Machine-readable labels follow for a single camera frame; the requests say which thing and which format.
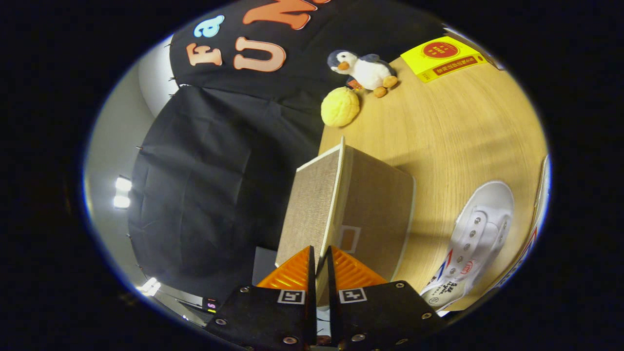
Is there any brown fabric storage box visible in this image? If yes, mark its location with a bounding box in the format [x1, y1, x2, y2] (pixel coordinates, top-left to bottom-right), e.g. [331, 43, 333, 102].
[275, 136, 416, 308]

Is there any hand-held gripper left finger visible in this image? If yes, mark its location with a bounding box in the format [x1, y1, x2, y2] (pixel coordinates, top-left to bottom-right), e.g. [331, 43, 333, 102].
[204, 245, 318, 351]

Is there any ceiling light panel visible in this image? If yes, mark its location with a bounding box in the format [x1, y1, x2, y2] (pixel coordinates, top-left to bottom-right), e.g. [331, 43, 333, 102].
[114, 176, 133, 209]

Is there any yellow book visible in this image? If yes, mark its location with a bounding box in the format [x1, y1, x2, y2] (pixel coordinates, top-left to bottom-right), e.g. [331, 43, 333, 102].
[401, 36, 488, 83]

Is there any yellow bun toy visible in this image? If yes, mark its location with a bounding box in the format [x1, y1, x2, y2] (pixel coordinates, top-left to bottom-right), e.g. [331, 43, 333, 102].
[321, 87, 361, 128]

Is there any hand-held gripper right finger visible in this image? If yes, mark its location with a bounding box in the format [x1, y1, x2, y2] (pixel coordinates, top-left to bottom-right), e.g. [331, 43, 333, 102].
[326, 245, 443, 351]

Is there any penguin plush toy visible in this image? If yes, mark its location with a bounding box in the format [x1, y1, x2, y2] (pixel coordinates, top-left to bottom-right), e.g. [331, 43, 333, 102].
[328, 50, 398, 98]

